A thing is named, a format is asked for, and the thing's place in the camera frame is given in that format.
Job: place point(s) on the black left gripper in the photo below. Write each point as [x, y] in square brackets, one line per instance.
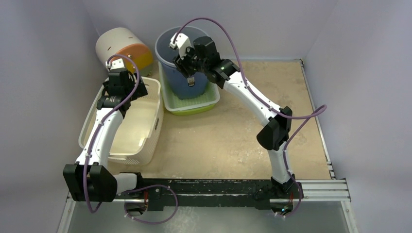
[141, 92]

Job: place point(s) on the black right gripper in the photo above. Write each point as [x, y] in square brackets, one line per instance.
[186, 65]

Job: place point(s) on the grey plastic bucket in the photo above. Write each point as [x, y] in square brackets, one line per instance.
[162, 49]

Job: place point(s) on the green plastic tray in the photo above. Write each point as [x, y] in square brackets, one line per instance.
[189, 106]

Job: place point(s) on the white perforated basket tray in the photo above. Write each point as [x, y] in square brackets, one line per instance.
[166, 92]

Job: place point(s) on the blue plastic bucket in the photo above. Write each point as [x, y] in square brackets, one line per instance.
[180, 85]

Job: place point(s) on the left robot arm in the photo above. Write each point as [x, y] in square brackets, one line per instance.
[88, 178]

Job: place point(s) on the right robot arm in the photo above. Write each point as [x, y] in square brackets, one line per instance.
[275, 120]

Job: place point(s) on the white orange yellow cylinder container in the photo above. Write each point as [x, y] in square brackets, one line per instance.
[125, 42]

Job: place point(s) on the cream perforated laundry basket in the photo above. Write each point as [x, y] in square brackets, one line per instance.
[130, 139]

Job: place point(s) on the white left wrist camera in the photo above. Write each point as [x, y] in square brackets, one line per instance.
[117, 66]

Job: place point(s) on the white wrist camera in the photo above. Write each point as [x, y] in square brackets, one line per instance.
[181, 43]
[117, 66]

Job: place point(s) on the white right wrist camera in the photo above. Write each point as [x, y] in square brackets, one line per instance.
[181, 43]

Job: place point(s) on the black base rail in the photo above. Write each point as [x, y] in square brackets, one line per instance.
[259, 194]

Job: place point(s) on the aluminium frame rail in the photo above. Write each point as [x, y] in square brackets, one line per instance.
[221, 144]

